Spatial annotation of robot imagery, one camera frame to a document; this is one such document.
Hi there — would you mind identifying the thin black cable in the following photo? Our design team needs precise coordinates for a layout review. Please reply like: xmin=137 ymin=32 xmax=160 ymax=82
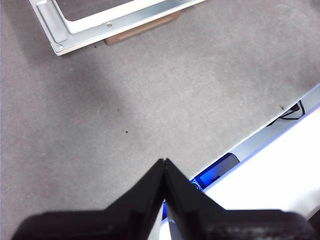
xmin=267 ymin=99 xmax=308 ymax=127

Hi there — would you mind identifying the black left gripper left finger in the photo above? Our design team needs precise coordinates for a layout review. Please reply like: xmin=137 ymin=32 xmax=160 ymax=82
xmin=11 ymin=158 xmax=166 ymax=240

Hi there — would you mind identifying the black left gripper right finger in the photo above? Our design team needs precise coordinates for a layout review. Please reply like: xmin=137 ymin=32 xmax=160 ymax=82
xmin=163 ymin=157 xmax=319 ymax=240

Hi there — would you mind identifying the silver table frame rail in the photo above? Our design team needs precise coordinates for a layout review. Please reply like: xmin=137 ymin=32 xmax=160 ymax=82
xmin=228 ymin=83 xmax=320 ymax=163

